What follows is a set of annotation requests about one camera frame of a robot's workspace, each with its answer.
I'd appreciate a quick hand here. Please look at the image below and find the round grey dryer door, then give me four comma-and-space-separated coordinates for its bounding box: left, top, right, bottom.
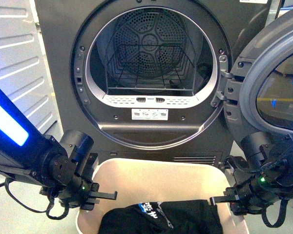
224, 9, 293, 141

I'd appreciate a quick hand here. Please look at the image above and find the beige plastic laundry hamper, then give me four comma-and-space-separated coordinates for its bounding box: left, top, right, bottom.
75, 157, 250, 234

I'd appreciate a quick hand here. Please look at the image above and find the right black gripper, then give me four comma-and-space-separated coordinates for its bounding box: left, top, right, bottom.
209, 156, 293, 216

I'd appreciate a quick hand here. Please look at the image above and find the dark grey dryer machine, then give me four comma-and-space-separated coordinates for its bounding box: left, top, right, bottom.
35, 0, 272, 168

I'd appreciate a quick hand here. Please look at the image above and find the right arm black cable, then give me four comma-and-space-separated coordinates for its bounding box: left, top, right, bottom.
246, 140, 293, 228

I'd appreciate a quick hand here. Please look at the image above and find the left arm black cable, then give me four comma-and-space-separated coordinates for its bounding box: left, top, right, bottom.
0, 179, 70, 220

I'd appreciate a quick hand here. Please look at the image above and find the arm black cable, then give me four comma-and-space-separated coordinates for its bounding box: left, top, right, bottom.
0, 179, 70, 220
246, 140, 293, 228

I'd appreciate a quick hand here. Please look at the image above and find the black printed shirt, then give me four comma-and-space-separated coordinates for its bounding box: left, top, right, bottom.
98, 200, 224, 234

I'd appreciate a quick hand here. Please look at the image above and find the white appliance at left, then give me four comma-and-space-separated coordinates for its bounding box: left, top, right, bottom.
0, 0, 63, 139

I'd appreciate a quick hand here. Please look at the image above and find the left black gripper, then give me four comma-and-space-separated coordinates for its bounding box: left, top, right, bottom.
40, 153, 117, 211

